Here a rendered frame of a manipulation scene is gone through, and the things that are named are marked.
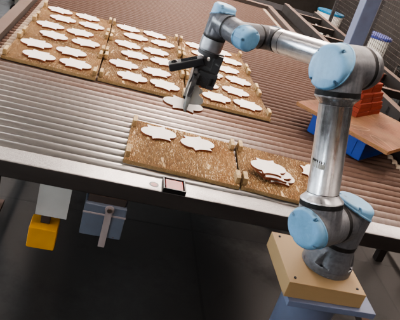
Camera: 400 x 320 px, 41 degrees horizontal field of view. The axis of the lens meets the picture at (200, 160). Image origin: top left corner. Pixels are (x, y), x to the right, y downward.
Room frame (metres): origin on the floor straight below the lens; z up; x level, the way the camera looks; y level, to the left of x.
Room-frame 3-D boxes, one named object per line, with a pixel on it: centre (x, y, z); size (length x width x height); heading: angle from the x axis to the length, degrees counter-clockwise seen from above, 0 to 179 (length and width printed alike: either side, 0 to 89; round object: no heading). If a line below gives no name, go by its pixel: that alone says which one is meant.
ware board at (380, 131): (2.55, -0.71, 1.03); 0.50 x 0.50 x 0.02; 52
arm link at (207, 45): (1.73, 0.08, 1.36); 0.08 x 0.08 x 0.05
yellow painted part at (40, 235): (1.46, 0.42, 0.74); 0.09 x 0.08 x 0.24; 102
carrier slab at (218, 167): (1.81, 0.07, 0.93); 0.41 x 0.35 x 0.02; 99
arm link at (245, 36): (1.67, -0.01, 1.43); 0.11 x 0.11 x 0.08; 45
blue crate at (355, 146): (2.50, -0.66, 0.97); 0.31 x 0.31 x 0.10; 52
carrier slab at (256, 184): (1.87, -0.35, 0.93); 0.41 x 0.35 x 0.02; 98
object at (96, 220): (1.50, 0.25, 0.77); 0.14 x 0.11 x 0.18; 102
